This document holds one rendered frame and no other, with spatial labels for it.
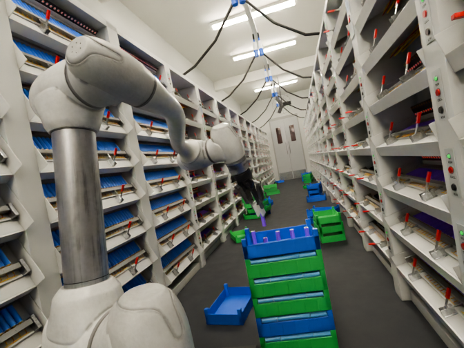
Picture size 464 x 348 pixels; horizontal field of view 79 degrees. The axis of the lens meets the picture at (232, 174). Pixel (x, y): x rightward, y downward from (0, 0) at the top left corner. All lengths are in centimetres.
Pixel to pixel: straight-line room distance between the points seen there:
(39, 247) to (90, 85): 67
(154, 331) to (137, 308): 5
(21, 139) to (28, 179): 14
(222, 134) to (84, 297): 68
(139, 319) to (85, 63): 52
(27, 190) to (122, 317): 69
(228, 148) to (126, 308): 68
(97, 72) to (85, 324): 54
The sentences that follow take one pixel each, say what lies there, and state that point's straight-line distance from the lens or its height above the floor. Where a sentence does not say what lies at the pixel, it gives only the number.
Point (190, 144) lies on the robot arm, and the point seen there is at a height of 89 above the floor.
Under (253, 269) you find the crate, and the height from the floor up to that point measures 36.
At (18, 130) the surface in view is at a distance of 123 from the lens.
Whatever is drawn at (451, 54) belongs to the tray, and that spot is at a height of 92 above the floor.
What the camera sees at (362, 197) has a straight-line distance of 220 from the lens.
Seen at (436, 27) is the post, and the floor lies 100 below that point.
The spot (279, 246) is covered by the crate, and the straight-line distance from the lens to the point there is 115.
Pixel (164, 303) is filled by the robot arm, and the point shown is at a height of 53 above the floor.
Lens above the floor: 77
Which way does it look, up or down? 1 degrees down
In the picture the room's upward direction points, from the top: 11 degrees counter-clockwise
